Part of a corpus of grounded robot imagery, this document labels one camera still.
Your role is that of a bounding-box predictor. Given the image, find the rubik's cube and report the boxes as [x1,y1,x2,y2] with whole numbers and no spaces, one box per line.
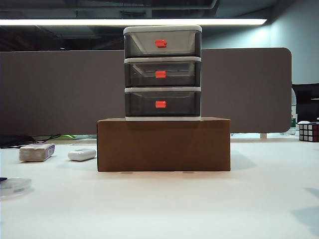
[298,121,319,142]

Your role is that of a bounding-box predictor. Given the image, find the white and purple eraser block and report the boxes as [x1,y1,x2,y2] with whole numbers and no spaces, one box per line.
[18,143,56,162]

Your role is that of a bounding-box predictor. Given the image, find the long ceiling light strip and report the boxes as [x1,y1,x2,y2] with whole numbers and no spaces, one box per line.
[0,18,268,26]

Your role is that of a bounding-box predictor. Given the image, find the black office chair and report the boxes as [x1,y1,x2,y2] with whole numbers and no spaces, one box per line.
[291,84,319,124]

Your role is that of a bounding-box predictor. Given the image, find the brown cardboard box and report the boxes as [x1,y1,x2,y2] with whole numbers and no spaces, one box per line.
[96,117,231,172]

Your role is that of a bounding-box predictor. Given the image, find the black background cables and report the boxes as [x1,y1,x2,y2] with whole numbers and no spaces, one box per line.
[0,134,62,149]

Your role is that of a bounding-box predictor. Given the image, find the clear plastic bottle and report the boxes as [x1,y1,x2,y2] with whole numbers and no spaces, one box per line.
[290,91,299,136]

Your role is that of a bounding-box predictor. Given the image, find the white oval plastic case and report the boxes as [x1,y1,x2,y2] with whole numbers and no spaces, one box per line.
[67,148,97,161]

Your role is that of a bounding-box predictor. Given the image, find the grey-brown desk partition panel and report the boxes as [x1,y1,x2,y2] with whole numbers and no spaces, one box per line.
[0,47,292,136]

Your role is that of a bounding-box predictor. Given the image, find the white plastic drawer cabinet frame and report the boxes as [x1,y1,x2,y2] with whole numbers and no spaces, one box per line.
[123,24,202,122]

